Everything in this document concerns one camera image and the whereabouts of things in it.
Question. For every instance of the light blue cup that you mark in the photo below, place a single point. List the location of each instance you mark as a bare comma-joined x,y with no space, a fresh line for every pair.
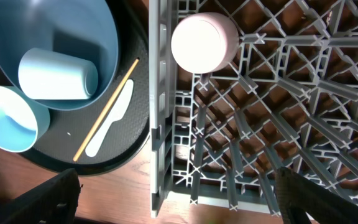
47,75

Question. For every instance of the white plastic knife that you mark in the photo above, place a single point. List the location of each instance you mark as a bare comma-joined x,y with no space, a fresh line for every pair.
116,113

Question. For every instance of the light blue bowl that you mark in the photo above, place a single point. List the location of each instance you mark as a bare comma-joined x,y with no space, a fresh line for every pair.
22,121

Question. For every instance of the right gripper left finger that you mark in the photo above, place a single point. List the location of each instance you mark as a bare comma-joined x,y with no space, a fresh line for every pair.
54,201

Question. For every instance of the wooden chopstick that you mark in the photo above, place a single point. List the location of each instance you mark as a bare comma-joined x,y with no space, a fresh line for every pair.
105,110

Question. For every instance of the pink cup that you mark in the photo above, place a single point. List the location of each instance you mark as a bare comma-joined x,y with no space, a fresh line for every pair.
204,42

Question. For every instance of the grey dishwasher rack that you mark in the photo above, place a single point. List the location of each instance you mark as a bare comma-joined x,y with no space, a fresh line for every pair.
288,98

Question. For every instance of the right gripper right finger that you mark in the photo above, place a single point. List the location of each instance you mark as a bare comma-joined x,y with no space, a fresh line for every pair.
298,198

